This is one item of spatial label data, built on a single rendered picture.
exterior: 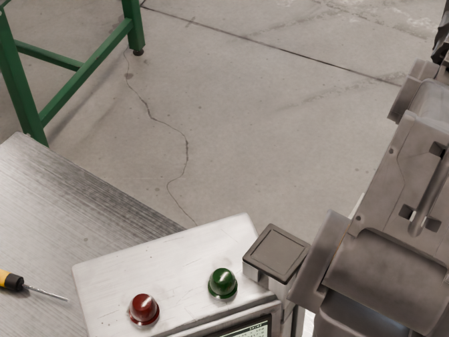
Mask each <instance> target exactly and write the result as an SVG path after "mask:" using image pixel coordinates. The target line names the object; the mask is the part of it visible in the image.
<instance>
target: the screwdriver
mask: <svg viewBox="0 0 449 337"><path fill-rule="evenodd" d="M0 286H2V287H4V288H9V289H11V290H14V291H16V292H17V291H19V290H21V288H22V287H25V288H28V289H30V290H33V291H36V292H39V293H42V294H45V295H48V296H51V297H54V298H57V299H59V300H63V301H65V302H69V303H70V301H71V300H70V299H67V298H64V297H61V296H58V295H55V294H52V293H49V292H47V291H44V290H41V289H38V288H35V287H32V286H29V285H26V284H24V279H23V277H22V276H20V275H16V274H14V273H11V272H8V271H5V270H2V269H0Z"/></svg>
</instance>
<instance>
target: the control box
mask: <svg viewBox="0 0 449 337"><path fill-rule="evenodd" d="M258 237H259V235H258V233H257V231H256V229H255V226H254V225H253V222H252V221H251V218H250V217H249V215H248V214H247V213H239V214H236V215H233V216H230V217H226V218H224V219H220V220H217V221H213V222H211V223H207V224H204V225H201V226H198V227H194V228H192V229H187V230H185V231H181V232H178V233H175V234H172V235H168V236H166V237H161V238H159V239H155V240H153V241H149V242H146V243H142V244H139V245H136V246H133V247H129V248H127V249H123V250H120V251H117V252H113V253H110V254H107V255H103V256H101V257H97V258H94V259H91V260H88V261H84V262H81V263H78V264H75V265H74V266H72V269H71V273H72V276H73V281H74V284H75V287H76V292H77V295H78V300H79V303H80V307H81V310H82V315H83V318H84V323H85V325H86V330H87V333H88V337H202V336H206V335H208V334H212V333H214V332H217V331H219V330H223V329H225V328H229V327H231V326H235V325H237V324H241V323H243V322H246V321H249V320H252V319H255V318H258V317H261V316H264V315H267V314H270V313H271V314H272V329H271V337H279V335H280V323H281V300H279V299H277V296H276V294H274V293H273V292H272V291H271V290H269V278H268V277H267V276H265V275H263V274H261V279H260V280H259V282H255V281H254V280H252V279H251V278H249V277H247V276H245V275H244V274H243V265H242V257H243V255H244V254H245V253H246V252H247V251H248V249H249V248H250V247H251V245H252V244H253V243H254V242H255V241H256V239H257V238H258ZM221 267H224V268H227V269H230V270H231V271H232V272H233V273H234V275H235V278H236V280H237V282H238V292H237V294H236V296H235V297H234V298H233V299H231V300H229V301H227V302H219V301H216V300H214V299H213V298H211V296H210V295H209V293H208V281H209V278H210V275H211V273H212V272H213V271H214V270H216V269H218V268H221ZM138 294H150V295H151V296H152V297H153V298H154V299H155V301H156V302H157V304H158V305H159V308H160V318H159V320H158V321H157V323H155V325H153V326H151V327H149V328H139V327H136V326H135V325H133V323H132V322H131V320H130V317H129V309H130V301H131V300H132V298H133V297H134V296H136V295H138Z"/></svg>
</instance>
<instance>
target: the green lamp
mask: <svg viewBox="0 0 449 337"><path fill-rule="evenodd" d="M237 292H238V282H237V280H236V278H235V275H234V273H233V272H232V271H231V270H230V269H227V268H224V267H221V268H218V269H216V270H214V271H213V272H212V273H211V275H210V278H209V281H208V293H209V295H210V296H211V298H213V299H214V300H216V301H219V302H227V301H229V300H231V299H233V298H234V297H235V296H236V294H237Z"/></svg>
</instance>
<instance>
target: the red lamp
mask: <svg viewBox="0 0 449 337"><path fill-rule="evenodd" d="M129 317H130V320H131V322H132V323H133V325H135V326H136V327H139V328H149V327H151V326H153V325H155V323H157V321H158V320H159V318H160V308H159V305H158V304H157V302H156V301H155V299H154V298H153V297H152V296H151V295H150V294H138V295H136V296H134V297H133V298H132V300H131V301H130V309H129Z"/></svg>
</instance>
